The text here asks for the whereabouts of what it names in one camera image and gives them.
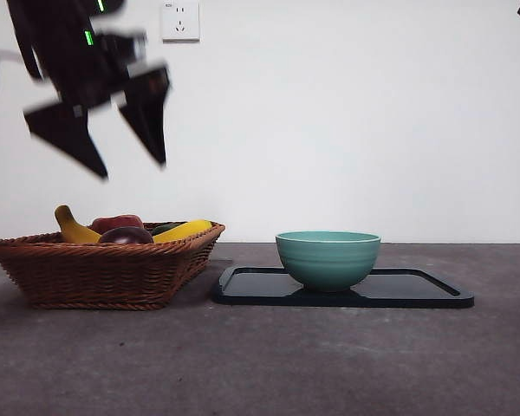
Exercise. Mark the brown wicker basket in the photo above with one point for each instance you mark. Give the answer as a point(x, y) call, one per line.
point(95, 277)

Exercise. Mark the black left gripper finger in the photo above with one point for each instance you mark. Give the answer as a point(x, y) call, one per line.
point(69, 134)
point(147, 112)

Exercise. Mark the dark purple plum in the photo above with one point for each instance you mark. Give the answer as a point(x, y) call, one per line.
point(125, 236)

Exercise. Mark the red apple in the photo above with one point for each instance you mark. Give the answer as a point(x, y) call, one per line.
point(117, 221)

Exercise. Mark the green vegetable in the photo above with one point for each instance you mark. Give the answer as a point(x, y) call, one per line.
point(164, 227)

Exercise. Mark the yellow banana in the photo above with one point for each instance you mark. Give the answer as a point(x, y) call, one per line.
point(76, 232)

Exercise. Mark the teal ribbed bowl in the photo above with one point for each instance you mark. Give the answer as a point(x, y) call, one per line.
point(328, 264)

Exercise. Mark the white wall socket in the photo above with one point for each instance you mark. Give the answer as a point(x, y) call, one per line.
point(180, 21)

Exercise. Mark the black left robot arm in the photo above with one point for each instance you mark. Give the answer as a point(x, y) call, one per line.
point(65, 52)

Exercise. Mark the dark rectangular tray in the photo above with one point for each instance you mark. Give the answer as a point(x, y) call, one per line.
point(260, 290)

